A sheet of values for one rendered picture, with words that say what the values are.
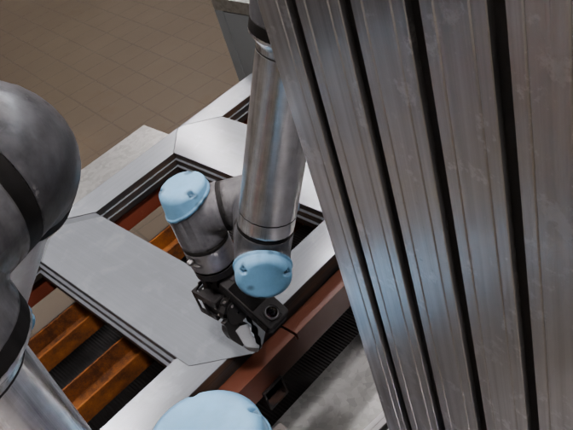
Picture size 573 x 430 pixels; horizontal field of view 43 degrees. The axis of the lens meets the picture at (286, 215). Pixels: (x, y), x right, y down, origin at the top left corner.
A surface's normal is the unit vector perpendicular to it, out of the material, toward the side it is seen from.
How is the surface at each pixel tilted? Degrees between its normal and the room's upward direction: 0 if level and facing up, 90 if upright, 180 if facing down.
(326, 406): 0
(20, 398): 90
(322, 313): 90
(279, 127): 87
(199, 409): 8
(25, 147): 74
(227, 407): 7
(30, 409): 90
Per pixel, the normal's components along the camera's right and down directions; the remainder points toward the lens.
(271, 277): 0.07, 0.62
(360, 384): -0.26, -0.75
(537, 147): -0.74, 0.56
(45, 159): 0.92, -0.11
